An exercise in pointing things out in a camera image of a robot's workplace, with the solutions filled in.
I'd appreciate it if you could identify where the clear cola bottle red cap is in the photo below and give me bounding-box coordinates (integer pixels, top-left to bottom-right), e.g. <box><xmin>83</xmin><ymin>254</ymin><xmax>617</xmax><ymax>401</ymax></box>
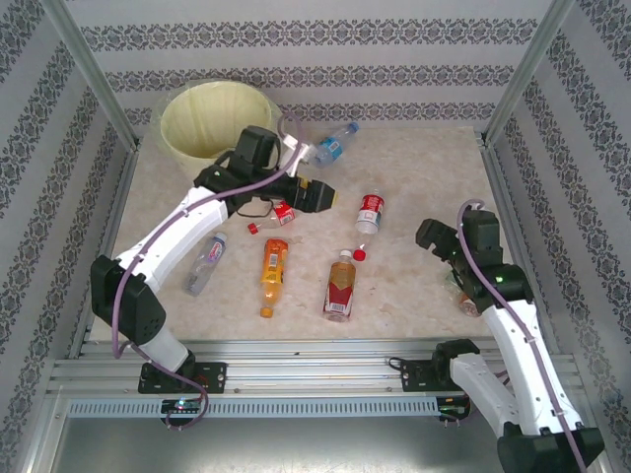
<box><xmin>246</xmin><ymin>199</ymin><xmax>298</xmax><ymax>236</ymax></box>

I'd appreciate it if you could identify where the clear bottle light blue label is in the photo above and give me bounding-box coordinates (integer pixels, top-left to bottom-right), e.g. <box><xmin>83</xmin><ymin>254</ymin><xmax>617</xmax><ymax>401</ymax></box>
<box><xmin>304</xmin><ymin>121</ymin><xmax>361</xmax><ymax>170</ymax></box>

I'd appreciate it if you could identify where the clear bottle red teal label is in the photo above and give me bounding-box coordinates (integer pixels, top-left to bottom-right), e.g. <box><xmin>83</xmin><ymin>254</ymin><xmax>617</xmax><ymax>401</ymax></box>
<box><xmin>354</xmin><ymin>188</ymin><xmax>386</xmax><ymax>235</ymax></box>

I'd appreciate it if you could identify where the small clear bottle red cap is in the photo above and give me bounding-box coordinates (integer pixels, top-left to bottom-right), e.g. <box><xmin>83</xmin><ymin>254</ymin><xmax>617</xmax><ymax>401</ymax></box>
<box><xmin>351</xmin><ymin>230</ymin><xmax>377</xmax><ymax>262</ymax></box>

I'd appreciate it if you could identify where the crushed clear bottle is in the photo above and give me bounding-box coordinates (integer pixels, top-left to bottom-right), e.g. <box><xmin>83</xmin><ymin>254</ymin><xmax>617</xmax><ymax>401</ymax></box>
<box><xmin>445</xmin><ymin>269</ymin><xmax>482</xmax><ymax>318</ymax></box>

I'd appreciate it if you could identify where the orange juice bottle yellow label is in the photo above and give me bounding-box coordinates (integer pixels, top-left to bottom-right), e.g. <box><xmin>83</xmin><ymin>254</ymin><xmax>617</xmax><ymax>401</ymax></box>
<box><xmin>258</xmin><ymin>237</ymin><xmax>291</xmax><ymax>318</ymax></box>

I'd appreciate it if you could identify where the tea bottle red label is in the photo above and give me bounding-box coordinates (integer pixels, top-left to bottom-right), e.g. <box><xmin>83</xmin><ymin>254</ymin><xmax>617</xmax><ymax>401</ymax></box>
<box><xmin>322</xmin><ymin>247</ymin><xmax>357</xmax><ymax>323</ymax></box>

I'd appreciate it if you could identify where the clear bottle pink blue label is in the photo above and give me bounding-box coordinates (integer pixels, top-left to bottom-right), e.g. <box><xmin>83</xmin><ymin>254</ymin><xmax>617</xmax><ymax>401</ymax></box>
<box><xmin>183</xmin><ymin>232</ymin><xmax>230</xmax><ymax>298</ymax></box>

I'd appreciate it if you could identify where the small controller board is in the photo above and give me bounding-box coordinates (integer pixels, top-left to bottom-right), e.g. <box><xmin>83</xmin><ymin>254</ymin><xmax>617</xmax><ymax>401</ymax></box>
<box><xmin>160</xmin><ymin>397</ymin><xmax>203</xmax><ymax>416</ymax></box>
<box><xmin>437</xmin><ymin>401</ymin><xmax>473</xmax><ymax>421</ymax></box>

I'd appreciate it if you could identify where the grey metal panel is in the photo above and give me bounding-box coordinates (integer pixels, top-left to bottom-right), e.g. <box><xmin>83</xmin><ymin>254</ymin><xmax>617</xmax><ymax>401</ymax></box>
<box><xmin>46</xmin><ymin>416</ymin><xmax>543</xmax><ymax>473</ymax></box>

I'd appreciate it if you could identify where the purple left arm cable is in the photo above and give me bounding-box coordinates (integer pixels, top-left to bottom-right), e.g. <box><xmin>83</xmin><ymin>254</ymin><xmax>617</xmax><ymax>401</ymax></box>
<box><xmin>111</xmin><ymin>111</ymin><xmax>310</xmax><ymax>434</ymax></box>

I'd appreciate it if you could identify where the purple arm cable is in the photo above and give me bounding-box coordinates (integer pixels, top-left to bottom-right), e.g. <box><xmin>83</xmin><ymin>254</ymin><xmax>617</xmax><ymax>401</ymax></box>
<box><xmin>111</xmin><ymin>111</ymin><xmax>310</xmax><ymax>434</ymax></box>
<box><xmin>456</xmin><ymin>198</ymin><xmax>591</xmax><ymax>473</ymax></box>

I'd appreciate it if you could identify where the thin black cable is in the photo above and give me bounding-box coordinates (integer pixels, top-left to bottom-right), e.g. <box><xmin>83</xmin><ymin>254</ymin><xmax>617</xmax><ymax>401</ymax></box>
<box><xmin>234</xmin><ymin>196</ymin><xmax>278</xmax><ymax>220</ymax></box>

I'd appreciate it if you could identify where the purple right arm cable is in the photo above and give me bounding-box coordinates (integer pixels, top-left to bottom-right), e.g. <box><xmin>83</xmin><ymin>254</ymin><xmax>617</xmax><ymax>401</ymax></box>
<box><xmin>456</xmin><ymin>198</ymin><xmax>591</xmax><ymax>473</ymax></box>

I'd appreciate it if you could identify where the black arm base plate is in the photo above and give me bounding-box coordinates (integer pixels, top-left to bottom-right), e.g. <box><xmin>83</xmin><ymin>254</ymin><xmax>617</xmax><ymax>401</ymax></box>
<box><xmin>397</xmin><ymin>358</ymin><xmax>472</xmax><ymax>394</ymax></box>
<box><xmin>137</xmin><ymin>361</ymin><xmax>229</xmax><ymax>395</ymax></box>

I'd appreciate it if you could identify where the wide aluminium base rail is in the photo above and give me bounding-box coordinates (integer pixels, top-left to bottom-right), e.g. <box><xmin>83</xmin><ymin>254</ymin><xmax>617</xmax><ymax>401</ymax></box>
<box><xmin>46</xmin><ymin>337</ymin><xmax>583</xmax><ymax>396</ymax></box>

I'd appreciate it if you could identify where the aluminium frame post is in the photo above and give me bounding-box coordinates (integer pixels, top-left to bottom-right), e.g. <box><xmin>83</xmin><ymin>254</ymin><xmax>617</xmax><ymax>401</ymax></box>
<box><xmin>481</xmin><ymin>0</ymin><xmax>577</xmax><ymax>145</ymax></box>
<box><xmin>41</xmin><ymin>0</ymin><xmax>140</xmax><ymax>149</ymax></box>

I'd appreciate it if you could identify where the aluminium frame rail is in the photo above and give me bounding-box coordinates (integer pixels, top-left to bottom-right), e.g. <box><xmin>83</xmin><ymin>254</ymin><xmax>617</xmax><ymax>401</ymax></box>
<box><xmin>67</xmin><ymin>145</ymin><xmax>142</xmax><ymax>360</ymax></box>

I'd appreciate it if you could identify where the slotted metal cable duct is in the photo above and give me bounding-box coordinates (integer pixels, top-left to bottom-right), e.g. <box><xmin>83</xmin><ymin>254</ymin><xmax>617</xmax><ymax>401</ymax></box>
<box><xmin>66</xmin><ymin>396</ymin><xmax>441</xmax><ymax>420</ymax></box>

